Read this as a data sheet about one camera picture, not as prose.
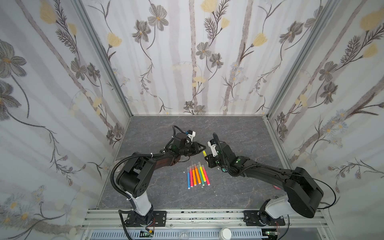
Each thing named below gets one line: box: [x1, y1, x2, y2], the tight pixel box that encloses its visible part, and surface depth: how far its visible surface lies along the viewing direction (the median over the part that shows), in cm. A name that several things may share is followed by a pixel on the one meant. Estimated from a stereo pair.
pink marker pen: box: [189, 165, 194, 188], surface depth 90 cm
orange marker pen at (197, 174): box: [193, 163, 202, 185], surface depth 90 cm
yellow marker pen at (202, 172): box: [198, 161, 206, 183], surface depth 91 cm
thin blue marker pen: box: [187, 167, 191, 190], surface depth 88 cm
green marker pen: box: [197, 165, 205, 187], surface depth 90 cm
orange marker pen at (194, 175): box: [191, 164, 197, 186], surface depth 90 cm
